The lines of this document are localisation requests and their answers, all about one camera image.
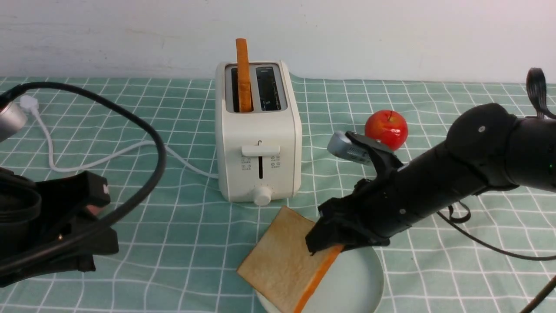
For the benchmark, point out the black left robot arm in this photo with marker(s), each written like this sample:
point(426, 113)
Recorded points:
point(34, 213)

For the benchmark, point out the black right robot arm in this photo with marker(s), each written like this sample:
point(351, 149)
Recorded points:
point(486, 149)

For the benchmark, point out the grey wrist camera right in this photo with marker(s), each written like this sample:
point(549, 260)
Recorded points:
point(342, 147)

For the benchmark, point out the white two-slot toaster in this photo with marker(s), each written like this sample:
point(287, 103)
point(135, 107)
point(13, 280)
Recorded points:
point(258, 152)

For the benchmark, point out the light blue round plate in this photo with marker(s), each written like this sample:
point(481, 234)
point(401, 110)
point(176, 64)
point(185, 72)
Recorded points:
point(353, 284)

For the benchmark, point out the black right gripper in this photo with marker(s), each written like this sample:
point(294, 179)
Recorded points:
point(369, 216)

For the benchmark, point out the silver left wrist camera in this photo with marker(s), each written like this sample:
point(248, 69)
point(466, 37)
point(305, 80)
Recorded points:
point(12, 120)

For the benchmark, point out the red apple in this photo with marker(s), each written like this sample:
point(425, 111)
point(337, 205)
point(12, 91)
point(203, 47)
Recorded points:
point(388, 127)

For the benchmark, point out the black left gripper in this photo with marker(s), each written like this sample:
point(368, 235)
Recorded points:
point(34, 213)

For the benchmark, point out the toasted bread slice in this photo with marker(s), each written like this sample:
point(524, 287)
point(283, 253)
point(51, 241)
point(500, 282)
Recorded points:
point(244, 80)
point(280, 266)

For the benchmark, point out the green checkered tablecloth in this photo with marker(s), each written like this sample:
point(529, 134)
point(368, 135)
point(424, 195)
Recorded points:
point(180, 248)

